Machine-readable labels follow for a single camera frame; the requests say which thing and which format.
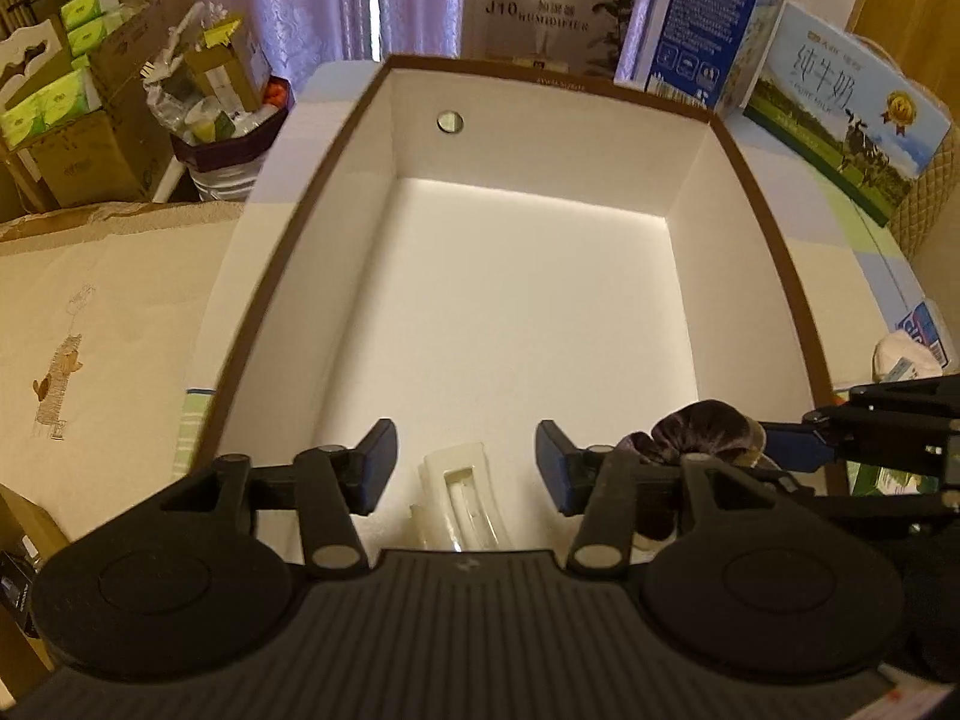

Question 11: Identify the dark velvet scrunchie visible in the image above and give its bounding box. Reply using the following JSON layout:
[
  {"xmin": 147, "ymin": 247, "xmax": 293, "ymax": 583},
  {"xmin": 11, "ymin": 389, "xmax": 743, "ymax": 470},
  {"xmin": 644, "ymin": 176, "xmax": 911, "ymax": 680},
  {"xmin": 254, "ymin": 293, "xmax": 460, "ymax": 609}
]
[{"xmin": 615, "ymin": 400, "xmax": 766, "ymax": 550}]

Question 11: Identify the cream plastic tray piece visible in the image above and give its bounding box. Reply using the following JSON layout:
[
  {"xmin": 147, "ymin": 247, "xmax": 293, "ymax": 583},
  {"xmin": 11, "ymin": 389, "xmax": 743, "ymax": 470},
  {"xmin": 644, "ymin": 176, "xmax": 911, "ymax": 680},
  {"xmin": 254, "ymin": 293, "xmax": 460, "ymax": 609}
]
[{"xmin": 410, "ymin": 442, "xmax": 512, "ymax": 553}]

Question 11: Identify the blue toothpick plastic box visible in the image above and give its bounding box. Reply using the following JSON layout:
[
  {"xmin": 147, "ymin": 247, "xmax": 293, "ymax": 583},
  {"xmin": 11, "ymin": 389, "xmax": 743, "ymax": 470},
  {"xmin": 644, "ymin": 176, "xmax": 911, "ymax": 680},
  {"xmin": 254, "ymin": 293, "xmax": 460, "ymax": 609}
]
[{"xmin": 895, "ymin": 299, "xmax": 958, "ymax": 372}]

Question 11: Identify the large brown white storage box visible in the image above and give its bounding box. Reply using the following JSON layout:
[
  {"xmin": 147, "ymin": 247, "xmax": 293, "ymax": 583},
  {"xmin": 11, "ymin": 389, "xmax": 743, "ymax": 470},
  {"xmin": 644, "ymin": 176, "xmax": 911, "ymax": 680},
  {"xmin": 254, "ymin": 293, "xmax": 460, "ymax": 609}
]
[{"xmin": 194, "ymin": 55, "xmax": 833, "ymax": 553}]

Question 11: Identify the beige embroidered bedding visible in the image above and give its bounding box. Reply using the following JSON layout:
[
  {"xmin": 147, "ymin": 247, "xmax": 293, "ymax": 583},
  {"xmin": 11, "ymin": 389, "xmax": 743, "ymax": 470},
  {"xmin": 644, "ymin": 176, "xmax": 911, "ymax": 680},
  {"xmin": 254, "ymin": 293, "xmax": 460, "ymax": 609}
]
[{"xmin": 2, "ymin": 203, "xmax": 242, "ymax": 539}]

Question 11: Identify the milk carton box with cow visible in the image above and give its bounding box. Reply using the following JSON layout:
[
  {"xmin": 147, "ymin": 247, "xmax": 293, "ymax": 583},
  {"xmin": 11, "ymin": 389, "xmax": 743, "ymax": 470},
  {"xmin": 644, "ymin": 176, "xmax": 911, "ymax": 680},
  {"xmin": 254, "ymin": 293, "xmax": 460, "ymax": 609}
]
[{"xmin": 745, "ymin": 4, "xmax": 950, "ymax": 226}]

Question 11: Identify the dark red trash bin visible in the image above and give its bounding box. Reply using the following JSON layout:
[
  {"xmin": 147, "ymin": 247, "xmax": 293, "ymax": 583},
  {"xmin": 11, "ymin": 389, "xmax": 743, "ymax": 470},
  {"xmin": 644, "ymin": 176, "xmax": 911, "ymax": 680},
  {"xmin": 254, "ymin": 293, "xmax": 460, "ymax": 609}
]
[{"xmin": 143, "ymin": 2, "xmax": 293, "ymax": 200}]

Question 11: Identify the cardboard box with tissues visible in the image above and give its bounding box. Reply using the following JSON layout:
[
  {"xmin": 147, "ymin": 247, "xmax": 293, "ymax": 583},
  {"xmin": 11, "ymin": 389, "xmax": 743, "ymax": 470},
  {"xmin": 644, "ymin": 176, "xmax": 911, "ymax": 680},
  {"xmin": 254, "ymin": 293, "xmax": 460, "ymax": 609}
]
[{"xmin": 2, "ymin": 0, "xmax": 172, "ymax": 210}]

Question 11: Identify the blue tall carton box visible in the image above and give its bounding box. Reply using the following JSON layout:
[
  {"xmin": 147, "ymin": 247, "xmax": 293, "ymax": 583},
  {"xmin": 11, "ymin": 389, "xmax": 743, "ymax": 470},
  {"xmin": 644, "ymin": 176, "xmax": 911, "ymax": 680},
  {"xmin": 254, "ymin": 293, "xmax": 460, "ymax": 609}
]
[{"xmin": 635, "ymin": 0, "xmax": 786, "ymax": 115}]

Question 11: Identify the white J10 humidifier box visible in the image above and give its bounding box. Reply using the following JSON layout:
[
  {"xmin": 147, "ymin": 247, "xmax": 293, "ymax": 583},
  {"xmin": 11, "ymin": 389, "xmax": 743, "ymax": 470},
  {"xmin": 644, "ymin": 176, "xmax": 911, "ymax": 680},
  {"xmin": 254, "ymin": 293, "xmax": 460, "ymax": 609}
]
[{"xmin": 459, "ymin": 0, "xmax": 636, "ymax": 80}]

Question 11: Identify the white cutout cardboard panel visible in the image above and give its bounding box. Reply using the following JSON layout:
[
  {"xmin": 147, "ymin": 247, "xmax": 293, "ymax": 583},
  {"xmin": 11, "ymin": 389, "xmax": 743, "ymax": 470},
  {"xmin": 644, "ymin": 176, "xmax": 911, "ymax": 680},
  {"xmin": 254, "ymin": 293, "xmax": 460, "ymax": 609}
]
[{"xmin": 0, "ymin": 16, "xmax": 71, "ymax": 110}]

